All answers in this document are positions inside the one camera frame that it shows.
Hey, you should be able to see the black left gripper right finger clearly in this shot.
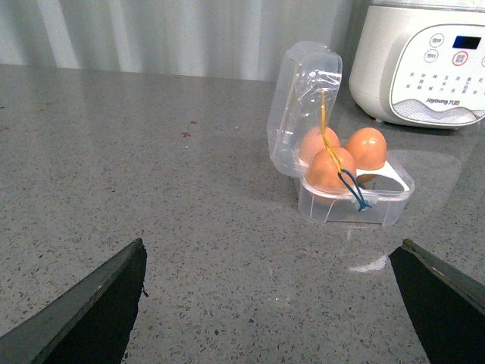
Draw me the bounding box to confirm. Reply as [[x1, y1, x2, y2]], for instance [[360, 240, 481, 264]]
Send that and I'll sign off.
[[390, 239, 484, 363]]

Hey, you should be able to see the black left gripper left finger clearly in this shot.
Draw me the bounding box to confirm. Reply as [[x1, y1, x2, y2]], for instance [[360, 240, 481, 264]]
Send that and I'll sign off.
[[1, 238, 147, 363]]

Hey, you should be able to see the clear plastic egg box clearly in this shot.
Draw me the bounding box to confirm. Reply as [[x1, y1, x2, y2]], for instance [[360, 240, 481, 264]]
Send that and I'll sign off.
[[267, 41, 415, 226]]

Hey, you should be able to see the brown egg front left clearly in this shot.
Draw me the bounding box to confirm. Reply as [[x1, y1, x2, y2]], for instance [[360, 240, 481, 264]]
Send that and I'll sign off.
[[305, 147, 356, 196]]

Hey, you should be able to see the brown egg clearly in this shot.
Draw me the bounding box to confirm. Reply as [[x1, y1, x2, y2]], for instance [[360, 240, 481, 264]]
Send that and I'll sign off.
[[299, 127, 340, 165], [345, 127, 387, 171], [305, 147, 356, 196]]

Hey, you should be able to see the brown egg back right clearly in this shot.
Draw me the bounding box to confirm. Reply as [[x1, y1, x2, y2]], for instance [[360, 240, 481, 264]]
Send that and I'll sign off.
[[345, 127, 387, 171]]

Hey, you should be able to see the brown egg back left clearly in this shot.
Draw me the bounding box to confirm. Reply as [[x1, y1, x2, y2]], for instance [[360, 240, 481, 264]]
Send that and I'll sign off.
[[299, 127, 340, 165]]

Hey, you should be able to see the blue rubber band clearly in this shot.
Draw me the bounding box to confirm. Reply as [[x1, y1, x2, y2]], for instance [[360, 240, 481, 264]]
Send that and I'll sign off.
[[337, 168, 372, 212]]

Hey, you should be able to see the yellow rubber band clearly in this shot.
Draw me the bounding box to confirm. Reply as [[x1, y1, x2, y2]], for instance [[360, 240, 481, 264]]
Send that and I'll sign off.
[[320, 91, 343, 174]]

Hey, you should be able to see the white Joyoung cooker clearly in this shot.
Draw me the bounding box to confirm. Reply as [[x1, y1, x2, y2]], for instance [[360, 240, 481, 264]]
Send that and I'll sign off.
[[349, 1, 484, 129]]

